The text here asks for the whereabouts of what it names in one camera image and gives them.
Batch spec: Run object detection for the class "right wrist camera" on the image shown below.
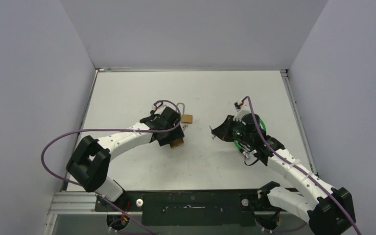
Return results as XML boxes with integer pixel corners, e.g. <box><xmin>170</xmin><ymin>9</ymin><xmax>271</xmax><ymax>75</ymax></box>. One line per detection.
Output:
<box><xmin>233</xmin><ymin>101</ymin><xmax>251</xmax><ymax>121</ymax></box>

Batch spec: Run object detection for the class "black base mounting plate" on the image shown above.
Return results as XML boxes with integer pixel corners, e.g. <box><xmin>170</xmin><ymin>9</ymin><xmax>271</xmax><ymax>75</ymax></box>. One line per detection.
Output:
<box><xmin>92</xmin><ymin>189</ymin><xmax>306</xmax><ymax>228</ymax></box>

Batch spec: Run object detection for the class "brass padlock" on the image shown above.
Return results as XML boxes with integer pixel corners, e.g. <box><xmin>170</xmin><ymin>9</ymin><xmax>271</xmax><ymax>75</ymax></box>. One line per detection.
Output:
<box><xmin>169</xmin><ymin>138</ymin><xmax>184</xmax><ymax>148</ymax></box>
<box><xmin>177</xmin><ymin>102</ymin><xmax>193</xmax><ymax>124</ymax></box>

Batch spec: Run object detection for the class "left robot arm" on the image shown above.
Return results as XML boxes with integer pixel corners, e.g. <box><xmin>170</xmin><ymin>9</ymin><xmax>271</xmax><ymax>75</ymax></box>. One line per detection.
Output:
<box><xmin>66</xmin><ymin>106</ymin><xmax>185</xmax><ymax>211</ymax></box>

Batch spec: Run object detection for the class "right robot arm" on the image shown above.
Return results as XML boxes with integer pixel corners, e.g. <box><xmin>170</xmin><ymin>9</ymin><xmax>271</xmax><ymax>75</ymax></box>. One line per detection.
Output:
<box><xmin>211</xmin><ymin>114</ymin><xmax>356</xmax><ymax>235</ymax></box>

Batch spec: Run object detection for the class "green cable lock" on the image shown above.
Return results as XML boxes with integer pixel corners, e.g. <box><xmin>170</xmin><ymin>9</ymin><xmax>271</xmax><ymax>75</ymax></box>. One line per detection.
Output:
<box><xmin>233</xmin><ymin>115</ymin><xmax>266</xmax><ymax>150</ymax></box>

